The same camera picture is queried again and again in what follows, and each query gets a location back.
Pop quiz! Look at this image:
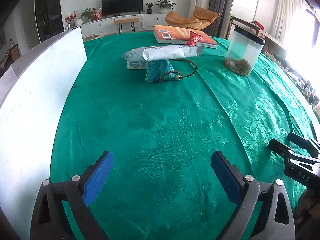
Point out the teal drawstring pouch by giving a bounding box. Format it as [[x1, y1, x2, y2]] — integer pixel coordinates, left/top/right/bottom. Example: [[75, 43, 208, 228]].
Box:
[[145, 59, 197, 83]]

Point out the yellow tissue pack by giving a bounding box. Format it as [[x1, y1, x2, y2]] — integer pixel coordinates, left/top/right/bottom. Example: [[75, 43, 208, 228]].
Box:
[[123, 55, 148, 70]]

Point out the orange rocking chair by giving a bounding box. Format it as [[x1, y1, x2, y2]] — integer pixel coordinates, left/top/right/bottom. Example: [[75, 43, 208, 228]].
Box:
[[165, 7, 220, 30]]

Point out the green potted plant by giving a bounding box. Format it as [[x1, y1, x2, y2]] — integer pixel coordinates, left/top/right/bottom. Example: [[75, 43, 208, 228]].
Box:
[[155, 0, 176, 14]]

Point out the small wooden bench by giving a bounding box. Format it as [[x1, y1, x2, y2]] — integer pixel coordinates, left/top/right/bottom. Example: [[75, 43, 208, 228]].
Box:
[[114, 18, 140, 34]]

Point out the black display cabinet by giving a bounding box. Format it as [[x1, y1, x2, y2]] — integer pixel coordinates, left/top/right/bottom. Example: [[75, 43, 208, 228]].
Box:
[[34, 0, 64, 42]]

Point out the grey white plastic package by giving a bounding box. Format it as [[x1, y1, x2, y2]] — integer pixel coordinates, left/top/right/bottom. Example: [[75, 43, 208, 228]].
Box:
[[123, 44, 205, 62]]

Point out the clear jar black lid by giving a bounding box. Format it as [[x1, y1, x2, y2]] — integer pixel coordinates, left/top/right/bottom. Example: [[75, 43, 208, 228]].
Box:
[[225, 26, 265, 76]]

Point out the green tablecloth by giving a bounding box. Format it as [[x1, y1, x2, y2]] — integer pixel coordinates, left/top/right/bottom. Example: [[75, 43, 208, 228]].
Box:
[[50, 32, 318, 239]]

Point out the white tv cabinet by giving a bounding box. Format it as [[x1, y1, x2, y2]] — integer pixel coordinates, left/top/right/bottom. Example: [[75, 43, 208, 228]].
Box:
[[80, 14, 168, 38]]

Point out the red flower vase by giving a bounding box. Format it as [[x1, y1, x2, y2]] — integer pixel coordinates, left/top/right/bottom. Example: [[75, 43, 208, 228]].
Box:
[[65, 11, 78, 29]]

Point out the dark wooden side table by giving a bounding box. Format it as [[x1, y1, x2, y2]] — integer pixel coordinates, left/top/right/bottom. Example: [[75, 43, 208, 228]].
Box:
[[226, 16, 287, 58]]

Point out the white cardboard storage box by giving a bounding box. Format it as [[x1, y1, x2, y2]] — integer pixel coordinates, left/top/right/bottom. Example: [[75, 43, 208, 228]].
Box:
[[1, 28, 87, 239]]

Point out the orange book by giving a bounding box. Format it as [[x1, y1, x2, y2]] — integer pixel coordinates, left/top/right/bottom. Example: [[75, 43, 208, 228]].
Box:
[[153, 25, 217, 49]]

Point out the black television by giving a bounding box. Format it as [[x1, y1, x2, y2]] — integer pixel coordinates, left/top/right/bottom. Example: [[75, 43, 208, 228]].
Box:
[[101, 0, 143, 16]]

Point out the grey curtain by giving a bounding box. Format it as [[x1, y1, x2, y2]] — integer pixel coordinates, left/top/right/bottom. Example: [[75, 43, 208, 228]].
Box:
[[209, 0, 233, 38]]

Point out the red snack packet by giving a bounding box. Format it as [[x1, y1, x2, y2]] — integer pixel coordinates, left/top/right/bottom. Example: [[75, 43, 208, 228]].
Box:
[[185, 31, 202, 46]]

